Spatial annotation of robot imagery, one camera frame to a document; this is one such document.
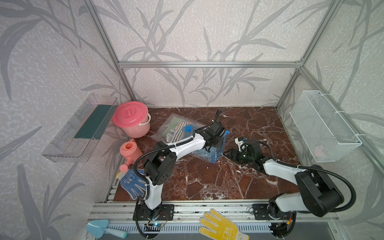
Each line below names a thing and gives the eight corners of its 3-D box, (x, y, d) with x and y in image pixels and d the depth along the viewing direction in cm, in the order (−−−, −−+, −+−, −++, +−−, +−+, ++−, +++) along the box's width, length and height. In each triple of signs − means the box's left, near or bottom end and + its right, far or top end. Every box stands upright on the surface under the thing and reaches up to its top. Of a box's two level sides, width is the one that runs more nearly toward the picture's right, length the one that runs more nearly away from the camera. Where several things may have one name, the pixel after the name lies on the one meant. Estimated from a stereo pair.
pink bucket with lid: (122, 140, 103) (108, 122, 88) (130, 120, 115) (120, 101, 100) (150, 140, 103) (141, 123, 88) (155, 120, 115) (149, 101, 100)
